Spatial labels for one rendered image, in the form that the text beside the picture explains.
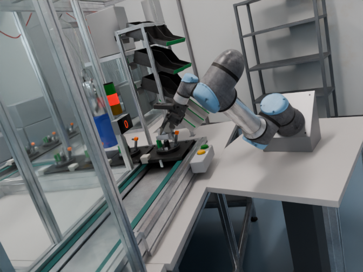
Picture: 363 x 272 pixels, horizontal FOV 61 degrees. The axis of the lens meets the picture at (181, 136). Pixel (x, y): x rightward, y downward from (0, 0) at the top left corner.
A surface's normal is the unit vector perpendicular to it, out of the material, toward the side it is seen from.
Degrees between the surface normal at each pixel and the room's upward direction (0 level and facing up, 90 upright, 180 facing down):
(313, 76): 90
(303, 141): 90
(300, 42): 90
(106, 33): 90
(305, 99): 46
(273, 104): 40
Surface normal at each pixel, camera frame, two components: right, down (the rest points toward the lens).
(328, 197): -0.25, -0.93
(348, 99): -0.58, 0.38
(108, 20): -0.31, 0.36
